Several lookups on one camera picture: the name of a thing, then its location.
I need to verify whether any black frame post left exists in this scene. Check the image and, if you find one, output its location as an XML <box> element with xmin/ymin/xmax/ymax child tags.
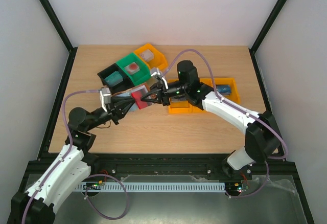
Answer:
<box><xmin>27</xmin><ymin>0</ymin><xmax>75</xmax><ymax>52</ymax></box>

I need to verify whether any green bin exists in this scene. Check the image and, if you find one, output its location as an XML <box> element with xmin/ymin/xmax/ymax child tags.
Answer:
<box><xmin>116</xmin><ymin>53</ymin><xmax>151</xmax><ymax>86</ymax></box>

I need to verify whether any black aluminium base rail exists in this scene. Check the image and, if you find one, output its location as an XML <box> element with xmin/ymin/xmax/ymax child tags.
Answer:
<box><xmin>91</xmin><ymin>153</ymin><xmax>252</xmax><ymax>180</ymax></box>

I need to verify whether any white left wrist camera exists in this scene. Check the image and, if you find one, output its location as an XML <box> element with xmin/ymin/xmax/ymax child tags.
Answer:
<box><xmin>99</xmin><ymin>87</ymin><xmax>112</xmax><ymax>112</ymax></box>

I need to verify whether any red white card stack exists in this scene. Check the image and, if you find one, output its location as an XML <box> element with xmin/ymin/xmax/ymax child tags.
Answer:
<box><xmin>124</xmin><ymin>62</ymin><xmax>140</xmax><ymax>75</ymax></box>

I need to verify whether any black frame post right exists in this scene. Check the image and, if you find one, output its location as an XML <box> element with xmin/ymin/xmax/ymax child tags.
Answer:
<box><xmin>250</xmin><ymin>0</ymin><xmax>301</xmax><ymax>52</ymax></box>

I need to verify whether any blue card stack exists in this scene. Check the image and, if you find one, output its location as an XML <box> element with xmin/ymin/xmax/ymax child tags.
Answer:
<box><xmin>216</xmin><ymin>84</ymin><xmax>232</xmax><ymax>96</ymax></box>

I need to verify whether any black frame post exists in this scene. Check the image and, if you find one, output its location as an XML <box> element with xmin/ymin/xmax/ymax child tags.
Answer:
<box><xmin>27</xmin><ymin>0</ymin><xmax>75</xmax><ymax>52</ymax></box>
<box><xmin>250</xmin><ymin>0</ymin><xmax>301</xmax><ymax>52</ymax></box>

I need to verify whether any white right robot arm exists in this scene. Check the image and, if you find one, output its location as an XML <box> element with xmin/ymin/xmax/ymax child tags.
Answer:
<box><xmin>141</xmin><ymin>60</ymin><xmax>282</xmax><ymax>179</ymax></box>

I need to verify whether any white slotted cable duct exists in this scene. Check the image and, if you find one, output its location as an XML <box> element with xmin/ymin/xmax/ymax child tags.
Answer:
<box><xmin>74</xmin><ymin>182</ymin><xmax>225</xmax><ymax>193</ymax></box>

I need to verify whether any black bin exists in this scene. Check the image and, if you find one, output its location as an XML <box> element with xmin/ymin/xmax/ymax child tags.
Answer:
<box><xmin>97</xmin><ymin>63</ymin><xmax>134</xmax><ymax>94</ymax></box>

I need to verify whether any yellow bin left group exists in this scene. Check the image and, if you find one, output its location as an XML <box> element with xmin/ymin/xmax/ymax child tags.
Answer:
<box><xmin>133</xmin><ymin>43</ymin><xmax>168</xmax><ymax>71</ymax></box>

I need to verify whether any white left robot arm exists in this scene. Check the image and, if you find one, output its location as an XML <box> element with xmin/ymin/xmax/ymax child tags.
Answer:
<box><xmin>8</xmin><ymin>91</ymin><xmax>135</xmax><ymax>223</ymax></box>

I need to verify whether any yellow bin far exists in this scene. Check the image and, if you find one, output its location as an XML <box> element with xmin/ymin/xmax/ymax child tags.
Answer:
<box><xmin>214</xmin><ymin>77</ymin><xmax>241</xmax><ymax>104</ymax></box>

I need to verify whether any yellow bin near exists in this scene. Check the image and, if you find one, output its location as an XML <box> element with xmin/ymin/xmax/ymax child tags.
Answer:
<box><xmin>168</xmin><ymin>92</ymin><xmax>192</xmax><ymax>114</ymax></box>

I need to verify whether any brown leather card holder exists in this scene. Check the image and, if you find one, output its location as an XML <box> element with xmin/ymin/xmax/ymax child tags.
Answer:
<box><xmin>118</xmin><ymin>83</ymin><xmax>153</xmax><ymax>112</ymax></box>

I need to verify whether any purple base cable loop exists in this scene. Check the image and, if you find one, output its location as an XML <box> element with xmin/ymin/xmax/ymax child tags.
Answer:
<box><xmin>83</xmin><ymin>173</ymin><xmax>128</xmax><ymax>219</ymax></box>

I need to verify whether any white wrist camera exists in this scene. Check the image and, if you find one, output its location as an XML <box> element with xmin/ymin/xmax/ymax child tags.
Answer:
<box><xmin>99</xmin><ymin>87</ymin><xmax>112</xmax><ymax>112</ymax></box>
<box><xmin>150</xmin><ymin>68</ymin><xmax>168</xmax><ymax>88</ymax></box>

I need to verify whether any teal card stack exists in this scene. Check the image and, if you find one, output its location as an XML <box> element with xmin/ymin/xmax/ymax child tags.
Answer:
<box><xmin>105</xmin><ymin>71</ymin><xmax>123</xmax><ymax>87</ymax></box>

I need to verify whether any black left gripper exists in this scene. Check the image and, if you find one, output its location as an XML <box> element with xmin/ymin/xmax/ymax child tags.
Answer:
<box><xmin>87</xmin><ymin>98</ymin><xmax>137</xmax><ymax>131</ymax></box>

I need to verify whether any yellow bin middle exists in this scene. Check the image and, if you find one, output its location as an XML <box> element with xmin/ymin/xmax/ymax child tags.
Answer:
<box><xmin>192</xmin><ymin>78</ymin><xmax>213</xmax><ymax>113</ymax></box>

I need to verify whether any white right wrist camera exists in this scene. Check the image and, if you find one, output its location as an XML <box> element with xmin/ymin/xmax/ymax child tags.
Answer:
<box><xmin>150</xmin><ymin>68</ymin><xmax>168</xmax><ymax>88</ymax></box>

